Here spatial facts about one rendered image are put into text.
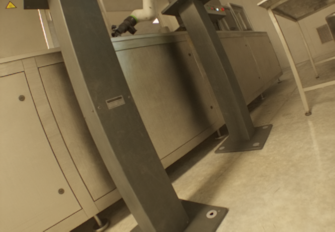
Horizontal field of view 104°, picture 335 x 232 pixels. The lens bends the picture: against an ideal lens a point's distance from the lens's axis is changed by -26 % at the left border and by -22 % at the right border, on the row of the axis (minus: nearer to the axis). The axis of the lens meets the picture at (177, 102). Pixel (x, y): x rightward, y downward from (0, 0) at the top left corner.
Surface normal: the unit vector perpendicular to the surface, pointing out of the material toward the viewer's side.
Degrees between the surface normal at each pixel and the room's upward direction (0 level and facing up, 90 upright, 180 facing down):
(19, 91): 90
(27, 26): 90
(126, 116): 90
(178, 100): 90
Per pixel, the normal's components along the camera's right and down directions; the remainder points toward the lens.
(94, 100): 0.67, -0.25
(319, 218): -0.38, -0.92
